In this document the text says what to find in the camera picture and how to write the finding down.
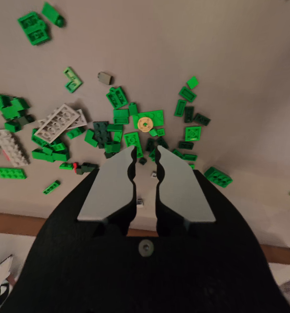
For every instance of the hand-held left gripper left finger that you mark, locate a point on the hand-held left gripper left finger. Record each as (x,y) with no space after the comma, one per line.
(108,188)

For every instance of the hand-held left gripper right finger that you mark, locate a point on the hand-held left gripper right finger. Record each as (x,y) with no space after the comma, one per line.
(184,188)

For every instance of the pile of green toy bricks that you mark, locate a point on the pile of green toy bricks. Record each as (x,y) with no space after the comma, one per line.
(121,117)

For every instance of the grey desk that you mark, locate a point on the grey desk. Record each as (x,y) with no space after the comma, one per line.
(232,61)

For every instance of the small red toy piece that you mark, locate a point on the small red toy piece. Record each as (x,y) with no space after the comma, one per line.
(75,166)

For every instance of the tan round toy plate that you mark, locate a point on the tan round toy plate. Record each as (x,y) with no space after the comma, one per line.
(145,124)

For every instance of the large light grey toy plate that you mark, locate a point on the large light grey toy plate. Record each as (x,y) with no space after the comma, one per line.
(54,122)

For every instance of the small grey toy brick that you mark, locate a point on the small grey toy brick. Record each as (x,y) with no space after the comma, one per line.
(105,78)

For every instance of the white table with wooden edge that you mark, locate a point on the white table with wooden edge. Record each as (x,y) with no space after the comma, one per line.
(3,225)

